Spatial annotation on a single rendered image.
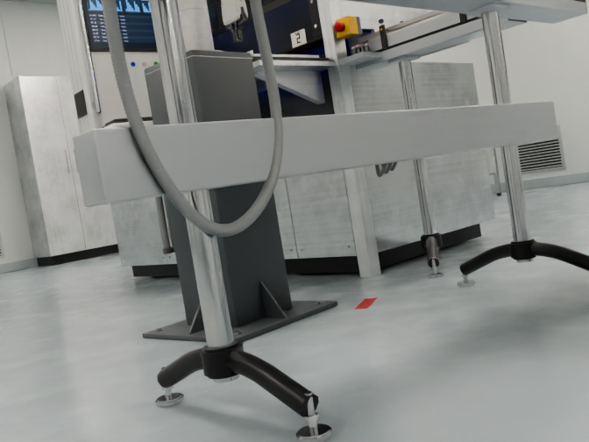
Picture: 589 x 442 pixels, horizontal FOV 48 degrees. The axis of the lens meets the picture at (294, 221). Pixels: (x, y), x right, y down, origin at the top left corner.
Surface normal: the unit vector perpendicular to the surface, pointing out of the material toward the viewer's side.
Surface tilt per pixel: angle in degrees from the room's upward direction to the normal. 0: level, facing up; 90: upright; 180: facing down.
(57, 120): 90
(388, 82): 90
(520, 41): 90
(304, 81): 90
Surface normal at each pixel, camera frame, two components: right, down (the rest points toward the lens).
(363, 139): 0.67, -0.07
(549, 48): -0.72, 0.15
